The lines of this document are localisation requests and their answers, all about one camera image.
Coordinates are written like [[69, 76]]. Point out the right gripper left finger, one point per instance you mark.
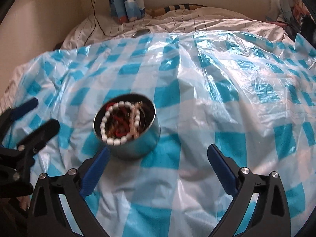
[[46, 214]]

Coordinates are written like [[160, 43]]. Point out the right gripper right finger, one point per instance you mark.
[[271, 213]]

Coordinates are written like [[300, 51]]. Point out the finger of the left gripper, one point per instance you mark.
[[11, 115], [38, 139]]

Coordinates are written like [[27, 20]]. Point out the red gold jewelry pile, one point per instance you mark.
[[123, 120]]

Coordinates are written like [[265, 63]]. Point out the round silver metal tin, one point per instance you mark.
[[133, 148]]

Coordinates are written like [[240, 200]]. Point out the silver tin lid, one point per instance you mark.
[[140, 32]]

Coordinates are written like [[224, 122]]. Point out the blue cartoon curtain left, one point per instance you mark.
[[125, 11]]

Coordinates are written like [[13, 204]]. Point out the striped brown pillow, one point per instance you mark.
[[164, 10]]

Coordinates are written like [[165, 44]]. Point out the white striped duvet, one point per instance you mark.
[[172, 22]]

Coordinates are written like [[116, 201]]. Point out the black clothes pile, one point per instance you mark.
[[306, 27]]

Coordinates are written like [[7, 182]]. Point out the cartoon curtain right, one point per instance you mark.
[[290, 12]]

